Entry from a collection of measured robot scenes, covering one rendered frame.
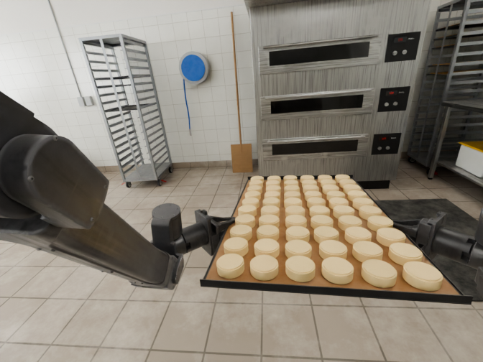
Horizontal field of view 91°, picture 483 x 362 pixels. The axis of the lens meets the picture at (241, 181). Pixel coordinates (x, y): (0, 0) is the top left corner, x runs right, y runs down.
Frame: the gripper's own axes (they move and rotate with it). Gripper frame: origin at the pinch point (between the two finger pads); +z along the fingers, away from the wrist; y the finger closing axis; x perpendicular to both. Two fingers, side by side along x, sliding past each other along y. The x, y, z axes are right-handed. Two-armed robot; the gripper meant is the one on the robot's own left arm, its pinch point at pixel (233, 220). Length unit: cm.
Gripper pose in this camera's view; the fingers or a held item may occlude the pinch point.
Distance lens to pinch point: 63.5
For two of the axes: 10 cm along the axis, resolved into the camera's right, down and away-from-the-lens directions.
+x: 5.9, 2.2, -7.8
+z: 8.0, -2.5, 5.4
